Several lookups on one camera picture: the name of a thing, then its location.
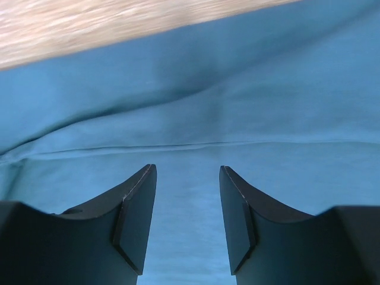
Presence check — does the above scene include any grey-blue t shirt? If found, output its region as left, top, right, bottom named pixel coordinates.
left=1, top=1, right=379, bottom=284

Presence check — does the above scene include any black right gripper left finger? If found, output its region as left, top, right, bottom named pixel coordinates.
left=1, top=164, right=157, bottom=284

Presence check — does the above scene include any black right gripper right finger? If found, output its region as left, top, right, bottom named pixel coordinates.
left=219, top=166, right=379, bottom=284

